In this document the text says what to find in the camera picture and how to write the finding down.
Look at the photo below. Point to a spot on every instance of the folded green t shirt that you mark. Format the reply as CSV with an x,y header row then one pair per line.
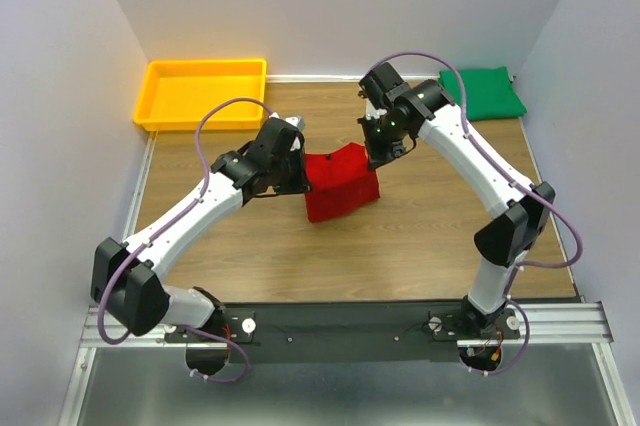
x,y
490,94

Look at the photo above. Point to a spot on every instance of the red t shirt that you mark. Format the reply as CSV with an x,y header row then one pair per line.
x,y
341,183

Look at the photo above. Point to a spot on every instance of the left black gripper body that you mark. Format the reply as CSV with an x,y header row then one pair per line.
x,y
290,174

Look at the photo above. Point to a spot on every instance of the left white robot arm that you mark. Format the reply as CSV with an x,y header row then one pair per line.
x,y
128,275

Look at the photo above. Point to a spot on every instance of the yellow plastic tray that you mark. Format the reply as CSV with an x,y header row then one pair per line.
x,y
176,94

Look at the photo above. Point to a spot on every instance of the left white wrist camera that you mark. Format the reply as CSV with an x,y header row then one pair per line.
x,y
298,123

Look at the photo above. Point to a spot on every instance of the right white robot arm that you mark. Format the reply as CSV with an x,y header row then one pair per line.
x,y
518,208

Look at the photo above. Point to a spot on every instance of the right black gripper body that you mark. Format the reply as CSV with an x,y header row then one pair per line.
x,y
383,142

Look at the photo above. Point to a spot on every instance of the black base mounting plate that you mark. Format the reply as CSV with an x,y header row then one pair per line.
x,y
347,332

